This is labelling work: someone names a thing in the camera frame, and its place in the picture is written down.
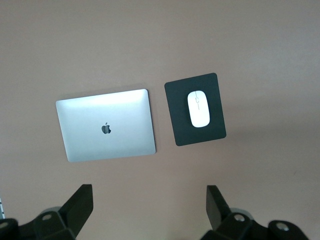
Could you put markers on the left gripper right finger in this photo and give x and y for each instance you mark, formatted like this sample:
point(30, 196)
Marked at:
point(217, 207)

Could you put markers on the silver laptop with apple logo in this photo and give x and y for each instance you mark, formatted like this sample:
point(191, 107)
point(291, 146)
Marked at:
point(105, 125)

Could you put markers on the black mouse pad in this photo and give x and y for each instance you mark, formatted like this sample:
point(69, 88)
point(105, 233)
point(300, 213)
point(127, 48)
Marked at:
point(180, 130)

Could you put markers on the white computer mouse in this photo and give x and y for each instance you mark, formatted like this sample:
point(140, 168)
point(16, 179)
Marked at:
point(198, 108)

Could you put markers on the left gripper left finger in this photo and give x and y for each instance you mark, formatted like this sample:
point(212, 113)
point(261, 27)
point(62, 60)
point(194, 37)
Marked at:
point(78, 207)

